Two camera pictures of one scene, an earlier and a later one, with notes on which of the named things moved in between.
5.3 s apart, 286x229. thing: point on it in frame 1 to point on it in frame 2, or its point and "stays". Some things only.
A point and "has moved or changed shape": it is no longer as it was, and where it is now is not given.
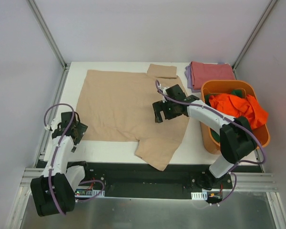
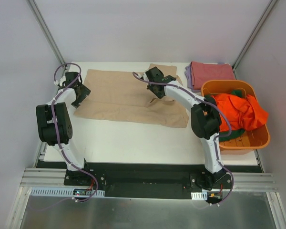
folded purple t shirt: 188,75 stays
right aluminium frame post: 253,35 stays
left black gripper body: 80,132 to 82,93
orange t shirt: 229,105 stays
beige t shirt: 117,106 has moved or changed shape
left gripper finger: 73,149 to 76,103
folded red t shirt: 201,72 stays
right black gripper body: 160,107 to 157,90
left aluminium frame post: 45,27 stays
